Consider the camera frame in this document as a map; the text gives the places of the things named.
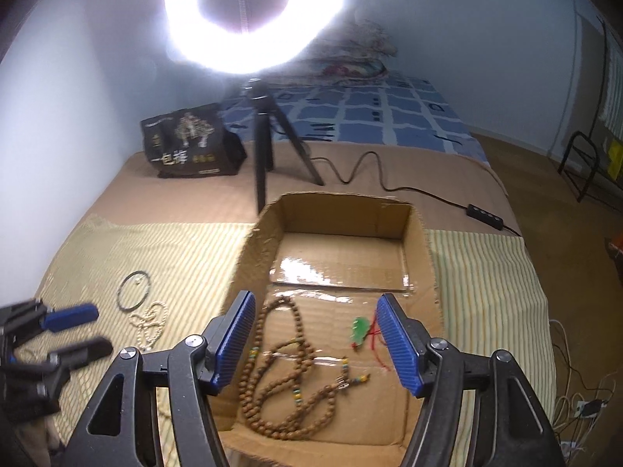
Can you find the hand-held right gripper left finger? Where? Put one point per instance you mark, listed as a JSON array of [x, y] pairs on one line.
[[236, 340]]

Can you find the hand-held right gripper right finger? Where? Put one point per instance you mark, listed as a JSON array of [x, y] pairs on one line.
[[396, 340]]

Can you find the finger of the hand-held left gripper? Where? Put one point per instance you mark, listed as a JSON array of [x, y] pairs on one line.
[[87, 350], [73, 315]]

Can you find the cardboard box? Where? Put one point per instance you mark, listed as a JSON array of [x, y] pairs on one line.
[[331, 253]]

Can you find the green striped mat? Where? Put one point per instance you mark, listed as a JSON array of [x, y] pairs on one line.
[[170, 253]]

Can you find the black tripod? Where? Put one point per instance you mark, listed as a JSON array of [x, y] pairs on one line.
[[263, 146]]

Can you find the white power strip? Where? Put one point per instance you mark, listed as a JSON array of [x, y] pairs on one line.
[[589, 407]]

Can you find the black printed bag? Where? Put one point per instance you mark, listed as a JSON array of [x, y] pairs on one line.
[[190, 141]]

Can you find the blue checked blanket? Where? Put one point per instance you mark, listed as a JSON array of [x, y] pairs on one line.
[[389, 116]]

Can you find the orange covered stool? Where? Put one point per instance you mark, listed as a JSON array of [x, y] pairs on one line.
[[615, 253]]

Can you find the black clothes rack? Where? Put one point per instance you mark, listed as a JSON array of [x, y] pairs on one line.
[[584, 155]]

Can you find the floral pillow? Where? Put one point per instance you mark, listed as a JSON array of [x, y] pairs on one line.
[[350, 70]]

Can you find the yellow crate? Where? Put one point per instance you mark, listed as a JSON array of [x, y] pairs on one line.
[[615, 158]]

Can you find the folded floral quilt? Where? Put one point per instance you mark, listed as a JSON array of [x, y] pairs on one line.
[[375, 39]]

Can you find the pale striped hanging cloth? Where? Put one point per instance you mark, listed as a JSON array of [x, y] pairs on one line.
[[613, 82]]

